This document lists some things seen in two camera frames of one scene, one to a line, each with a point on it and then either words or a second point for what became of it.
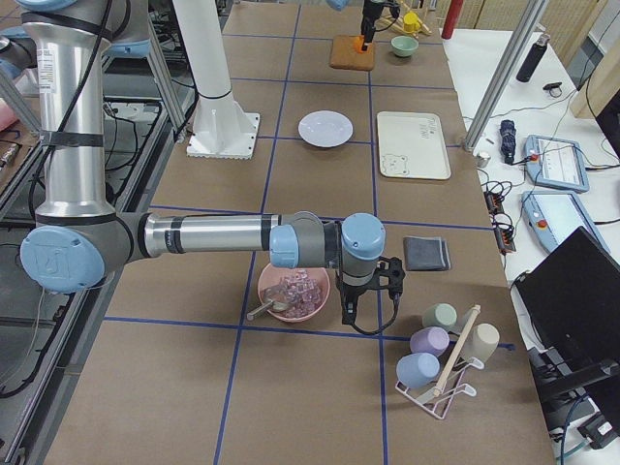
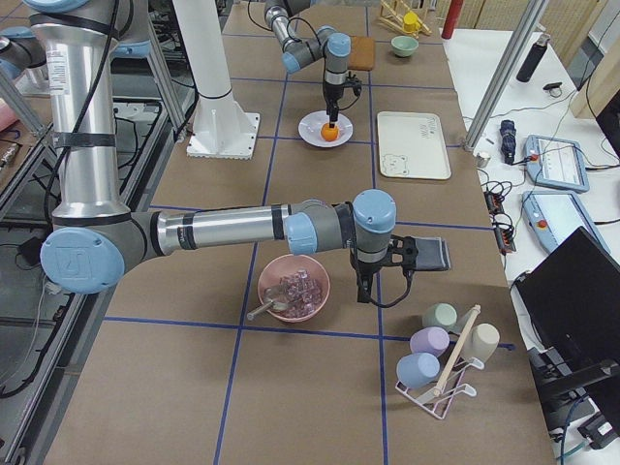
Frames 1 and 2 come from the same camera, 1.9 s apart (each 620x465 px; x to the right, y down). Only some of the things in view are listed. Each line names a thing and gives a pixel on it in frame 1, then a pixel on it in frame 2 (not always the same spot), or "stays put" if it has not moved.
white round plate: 325,128 stays put
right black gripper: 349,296 to 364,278
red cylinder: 451,18 stays put
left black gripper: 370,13 to 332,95
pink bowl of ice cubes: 296,294 stays put
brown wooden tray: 345,53 stays put
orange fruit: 358,43 to 329,134
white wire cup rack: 438,400 stays put
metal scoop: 272,305 stays put
